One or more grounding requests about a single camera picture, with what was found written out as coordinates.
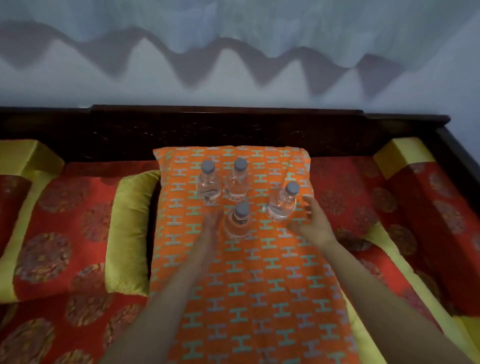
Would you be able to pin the person's right hand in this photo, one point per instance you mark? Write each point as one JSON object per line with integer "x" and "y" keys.
{"x": 317, "y": 227}

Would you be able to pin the person's left hand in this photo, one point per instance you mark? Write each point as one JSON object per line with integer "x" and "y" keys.
{"x": 212, "y": 227}

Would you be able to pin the person's right thumb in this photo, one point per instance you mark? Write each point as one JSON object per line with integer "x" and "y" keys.
{"x": 295, "y": 227}

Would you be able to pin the person's left fingers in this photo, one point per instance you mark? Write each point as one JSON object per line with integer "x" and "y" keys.
{"x": 214, "y": 216}

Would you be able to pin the person's left forearm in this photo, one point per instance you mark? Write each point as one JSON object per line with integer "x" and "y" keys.
{"x": 165, "y": 307}

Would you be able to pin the person's right forearm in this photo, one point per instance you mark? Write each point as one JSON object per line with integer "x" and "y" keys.
{"x": 382, "y": 307}

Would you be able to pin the clear water bottle grey cap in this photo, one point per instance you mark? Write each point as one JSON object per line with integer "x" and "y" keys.
{"x": 237, "y": 182}
{"x": 239, "y": 223}
{"x": 283, "y": 202}
{"x": 209, "y": 185}

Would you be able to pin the red patterned seat mat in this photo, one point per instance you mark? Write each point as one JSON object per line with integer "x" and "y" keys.
{"x": 345, "y": 195}

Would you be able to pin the orange patterned blanket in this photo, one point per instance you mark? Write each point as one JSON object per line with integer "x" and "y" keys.
{"x": 258, "y": 292}

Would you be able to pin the red bolster yellow end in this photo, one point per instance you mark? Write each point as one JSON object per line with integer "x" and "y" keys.
{"x": 22, "y": 161}
{"x": 438, "y": 225}

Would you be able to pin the red flat cushion yellow border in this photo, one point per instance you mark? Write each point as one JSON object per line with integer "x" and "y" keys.
{"x": 67, "y": 232}

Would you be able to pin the white sheer curtain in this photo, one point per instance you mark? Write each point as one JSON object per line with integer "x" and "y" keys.
{"x": 240, "y": 22}

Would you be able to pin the dark wooden sofa frame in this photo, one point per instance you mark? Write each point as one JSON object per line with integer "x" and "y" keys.
{"x": 225, "y": 129}

